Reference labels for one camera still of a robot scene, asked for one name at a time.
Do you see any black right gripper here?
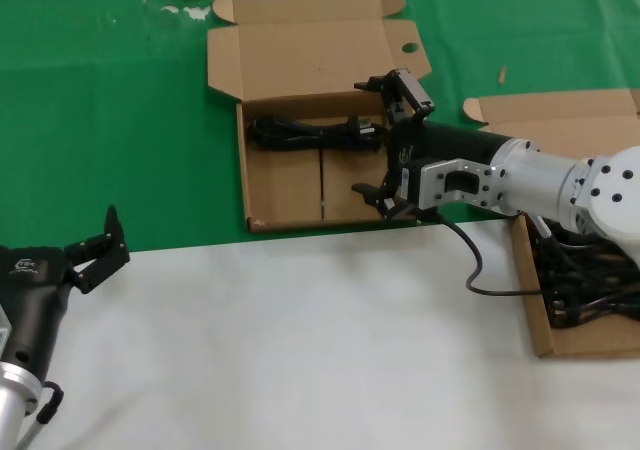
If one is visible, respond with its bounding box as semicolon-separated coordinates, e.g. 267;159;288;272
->
351;68;511;221

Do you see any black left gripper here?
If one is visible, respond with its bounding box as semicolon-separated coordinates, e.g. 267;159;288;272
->
0;204;131;380

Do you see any black power cord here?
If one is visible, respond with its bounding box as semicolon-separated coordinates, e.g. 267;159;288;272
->
248;114;391;152

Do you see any open cardboard box with hole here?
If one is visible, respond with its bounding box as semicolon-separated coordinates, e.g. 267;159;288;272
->
205;0;434;235

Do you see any green table mat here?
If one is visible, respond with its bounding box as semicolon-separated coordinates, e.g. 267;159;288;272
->
0;0;640;261

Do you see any clear torn tape scrap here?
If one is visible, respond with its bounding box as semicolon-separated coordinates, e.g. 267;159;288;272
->
159;3;211;22

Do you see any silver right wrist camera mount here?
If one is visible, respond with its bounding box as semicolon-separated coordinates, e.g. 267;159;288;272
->
418;158;506;212

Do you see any left arm black grey cable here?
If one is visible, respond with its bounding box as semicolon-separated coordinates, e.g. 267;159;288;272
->
12;379;65;450

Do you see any open cardboard box of cords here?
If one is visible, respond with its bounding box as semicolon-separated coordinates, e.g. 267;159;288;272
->
462;88;640;359

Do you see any grey plug right arm cable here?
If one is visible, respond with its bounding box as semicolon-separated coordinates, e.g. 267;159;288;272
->
527;213;559;244

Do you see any pile of black power cords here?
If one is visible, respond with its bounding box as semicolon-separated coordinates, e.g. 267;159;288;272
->
537;219;640;329

